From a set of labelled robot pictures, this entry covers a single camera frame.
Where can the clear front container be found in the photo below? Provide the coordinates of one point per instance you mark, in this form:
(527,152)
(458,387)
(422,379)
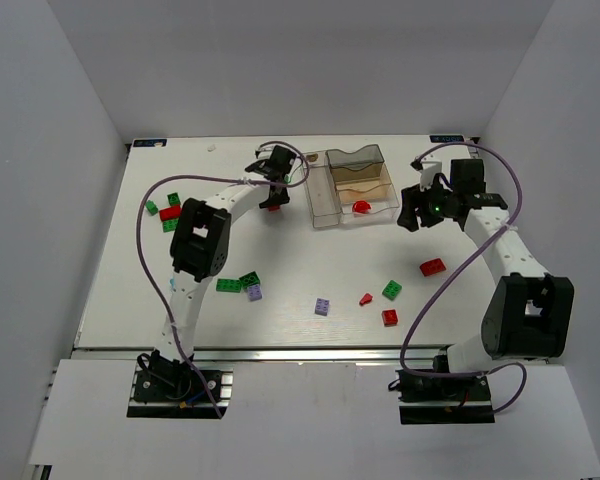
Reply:
(381,195)

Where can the small red lego piece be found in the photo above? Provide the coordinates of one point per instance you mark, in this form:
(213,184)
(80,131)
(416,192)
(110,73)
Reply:
(366,299)

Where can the blue label right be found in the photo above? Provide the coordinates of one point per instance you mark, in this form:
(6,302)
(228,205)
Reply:
(445,138)

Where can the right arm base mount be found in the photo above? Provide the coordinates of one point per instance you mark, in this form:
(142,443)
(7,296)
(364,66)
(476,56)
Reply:
(433,401)

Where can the blue label left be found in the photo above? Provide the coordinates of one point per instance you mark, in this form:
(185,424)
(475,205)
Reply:
(149,143)

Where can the red curved lego brick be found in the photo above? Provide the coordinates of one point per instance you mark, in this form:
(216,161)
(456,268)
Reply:
(361,207)

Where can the clear long narrow container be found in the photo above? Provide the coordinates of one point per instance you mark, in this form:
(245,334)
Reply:
(322,199)

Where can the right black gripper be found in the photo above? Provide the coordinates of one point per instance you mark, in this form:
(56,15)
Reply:
(415,206)

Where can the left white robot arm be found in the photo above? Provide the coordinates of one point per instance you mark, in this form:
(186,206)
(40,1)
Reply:
(200,243)

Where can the purple lego left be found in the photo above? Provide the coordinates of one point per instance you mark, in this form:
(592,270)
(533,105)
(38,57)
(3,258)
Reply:
(254,292)

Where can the dark smoked container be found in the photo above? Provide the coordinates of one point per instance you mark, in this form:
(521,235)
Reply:
(363,164)

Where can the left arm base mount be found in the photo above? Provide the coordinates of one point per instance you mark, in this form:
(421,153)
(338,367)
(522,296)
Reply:
(169,389)

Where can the dark green lego brick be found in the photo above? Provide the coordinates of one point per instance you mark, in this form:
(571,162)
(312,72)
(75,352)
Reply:
(249,280)

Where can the green lego with triangle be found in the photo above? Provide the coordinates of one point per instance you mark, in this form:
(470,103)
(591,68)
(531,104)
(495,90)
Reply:
(173,199)

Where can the red square lego brick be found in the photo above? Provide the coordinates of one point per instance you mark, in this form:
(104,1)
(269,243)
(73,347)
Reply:
(389,317)

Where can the blue label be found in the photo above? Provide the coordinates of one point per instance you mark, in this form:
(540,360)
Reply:
(445,138)
(149,143)

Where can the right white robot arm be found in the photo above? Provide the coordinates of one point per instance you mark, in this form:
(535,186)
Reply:
(529,313)

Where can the small green lego far left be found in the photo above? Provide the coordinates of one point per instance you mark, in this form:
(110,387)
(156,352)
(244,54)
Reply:
(151,207)

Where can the green flat lego plate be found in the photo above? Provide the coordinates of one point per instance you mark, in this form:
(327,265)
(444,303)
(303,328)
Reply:
(226,285)

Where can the purple lego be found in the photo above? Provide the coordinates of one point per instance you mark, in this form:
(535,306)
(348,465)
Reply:
(322,307)
(254,292)

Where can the purple lego centre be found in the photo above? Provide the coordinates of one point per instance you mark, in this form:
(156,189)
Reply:
(322,307)

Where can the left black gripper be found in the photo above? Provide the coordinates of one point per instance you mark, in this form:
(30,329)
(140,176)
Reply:
(275,198)

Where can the green square lego right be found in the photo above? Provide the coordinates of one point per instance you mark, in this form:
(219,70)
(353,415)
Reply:
(392,290)

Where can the green lego under red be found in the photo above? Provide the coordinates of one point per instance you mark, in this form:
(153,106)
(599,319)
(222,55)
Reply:
(169,225)

